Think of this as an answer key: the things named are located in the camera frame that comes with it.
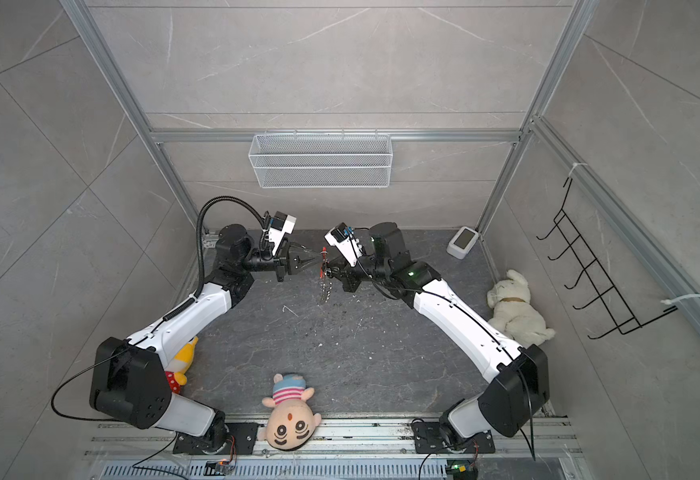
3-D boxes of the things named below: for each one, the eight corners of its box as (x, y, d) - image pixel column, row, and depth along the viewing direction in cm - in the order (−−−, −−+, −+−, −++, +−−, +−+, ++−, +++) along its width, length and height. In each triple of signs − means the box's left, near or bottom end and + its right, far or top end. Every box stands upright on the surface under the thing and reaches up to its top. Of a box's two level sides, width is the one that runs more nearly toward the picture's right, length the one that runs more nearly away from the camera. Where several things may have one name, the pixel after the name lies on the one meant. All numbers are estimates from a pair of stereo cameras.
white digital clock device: (443, 250, 115) (445, 245, 112) (459, 230, 122) (461, 224, 119) (462, 260, 111) (465, 255, 109) (477, 239, 119) (480, 233, 116)
